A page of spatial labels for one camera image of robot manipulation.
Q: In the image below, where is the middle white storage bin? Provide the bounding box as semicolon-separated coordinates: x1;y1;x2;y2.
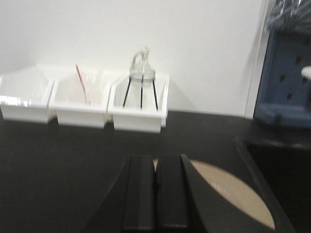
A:
49;69;121;129

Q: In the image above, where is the glass alcohol lamp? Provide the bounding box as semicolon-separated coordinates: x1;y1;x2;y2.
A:
129;47;156;84

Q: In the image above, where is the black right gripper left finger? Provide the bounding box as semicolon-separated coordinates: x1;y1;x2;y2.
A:
81;155;155;233

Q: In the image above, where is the red white pipette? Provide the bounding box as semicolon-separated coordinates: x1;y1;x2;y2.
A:
75;64;90;106

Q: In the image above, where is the left white storage bin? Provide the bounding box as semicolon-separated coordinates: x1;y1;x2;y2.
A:
0;66;56;124

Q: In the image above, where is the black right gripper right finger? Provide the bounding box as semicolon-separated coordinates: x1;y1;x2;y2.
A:
156;154;277;233

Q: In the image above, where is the white storage bin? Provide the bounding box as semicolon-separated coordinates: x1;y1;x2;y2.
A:
107;74;170;133
0;66;56;124
49;69;121;129

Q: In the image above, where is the beige round plate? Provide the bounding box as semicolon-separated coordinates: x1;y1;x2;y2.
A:
153;157;276;232

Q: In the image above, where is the right white storage bin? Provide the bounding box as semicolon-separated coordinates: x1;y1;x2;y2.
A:
107;74;170;133

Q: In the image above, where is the black sink basin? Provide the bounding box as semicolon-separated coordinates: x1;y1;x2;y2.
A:
236;138;311;233

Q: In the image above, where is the blue-grey pegboard drying rack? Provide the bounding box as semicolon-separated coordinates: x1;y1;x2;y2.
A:
253;31;311;129

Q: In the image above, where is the white lab faucet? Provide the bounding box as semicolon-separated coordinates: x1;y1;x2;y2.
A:
301;66;311;80

